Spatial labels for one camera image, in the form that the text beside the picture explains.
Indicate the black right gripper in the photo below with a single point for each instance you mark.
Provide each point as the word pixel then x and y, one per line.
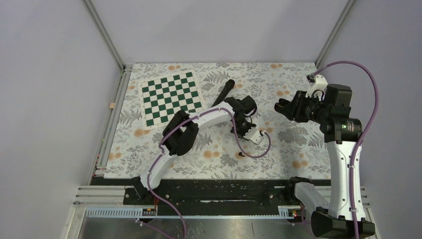
pixel 294 110

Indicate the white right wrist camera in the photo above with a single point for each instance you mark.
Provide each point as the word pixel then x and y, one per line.
pixel 318 86

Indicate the floral patterned table mat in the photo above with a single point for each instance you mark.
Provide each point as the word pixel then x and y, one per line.
pixel 291 149

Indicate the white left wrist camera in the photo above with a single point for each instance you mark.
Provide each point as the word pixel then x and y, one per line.
pixel 254 135

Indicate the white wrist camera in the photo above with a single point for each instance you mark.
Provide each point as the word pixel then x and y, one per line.
pixel 254 135
pixel 318 86

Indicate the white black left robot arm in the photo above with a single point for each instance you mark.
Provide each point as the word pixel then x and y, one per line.
pixel 181 133

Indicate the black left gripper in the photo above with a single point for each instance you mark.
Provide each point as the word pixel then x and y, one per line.
pixel 240 135

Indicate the black marker orange cap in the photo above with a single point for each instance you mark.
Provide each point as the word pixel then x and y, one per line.
pixel 229 85

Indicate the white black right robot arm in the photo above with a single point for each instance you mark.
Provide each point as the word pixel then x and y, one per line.
pixel 343 215

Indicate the green white checkered board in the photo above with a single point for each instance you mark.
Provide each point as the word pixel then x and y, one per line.
pixel 163 96

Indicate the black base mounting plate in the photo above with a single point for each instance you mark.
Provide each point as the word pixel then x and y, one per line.
pixel 215 197

